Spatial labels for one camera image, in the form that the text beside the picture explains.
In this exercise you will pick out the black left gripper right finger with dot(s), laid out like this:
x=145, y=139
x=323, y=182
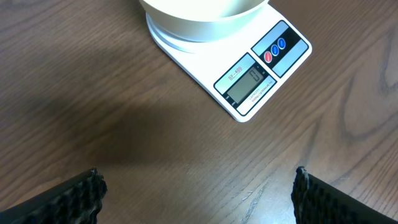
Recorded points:
x=317, y=202

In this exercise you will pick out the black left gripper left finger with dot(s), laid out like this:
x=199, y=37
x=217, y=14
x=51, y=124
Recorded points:
x=77, y=200

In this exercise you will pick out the white digital kitchen scale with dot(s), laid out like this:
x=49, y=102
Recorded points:
x=242, y=71

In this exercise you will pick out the cream round bowl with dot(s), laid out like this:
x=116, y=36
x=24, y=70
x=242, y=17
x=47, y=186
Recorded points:
x=202, y=20

